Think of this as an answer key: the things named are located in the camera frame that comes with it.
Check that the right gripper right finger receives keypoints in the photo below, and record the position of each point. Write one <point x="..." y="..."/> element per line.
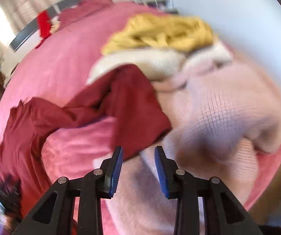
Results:
<point x="166" y="169"/>

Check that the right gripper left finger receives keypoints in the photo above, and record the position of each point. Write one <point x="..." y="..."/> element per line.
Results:
<point x="111" y="168"/>

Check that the dark red garment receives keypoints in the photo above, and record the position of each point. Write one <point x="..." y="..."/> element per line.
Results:
<point x="124" y="93"/>

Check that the light pink knit sweater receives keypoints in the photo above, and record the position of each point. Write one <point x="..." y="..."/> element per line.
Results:
<point x="221" y="115"/>

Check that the cream white garment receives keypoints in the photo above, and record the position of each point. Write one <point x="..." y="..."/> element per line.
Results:
<point x="160" y="64"/>

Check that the pink bed blanket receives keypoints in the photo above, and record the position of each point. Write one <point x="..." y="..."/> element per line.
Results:
<point x="56" y="72"/>

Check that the mustard yellow garment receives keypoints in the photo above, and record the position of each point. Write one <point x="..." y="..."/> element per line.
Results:
<point x="181" y="33"/>

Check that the dark pink pillow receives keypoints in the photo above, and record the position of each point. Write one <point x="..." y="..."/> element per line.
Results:
<point x="81" y="10"/>

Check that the bright red cloth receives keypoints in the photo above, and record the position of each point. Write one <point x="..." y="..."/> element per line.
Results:
<point x="44" y="24"/>

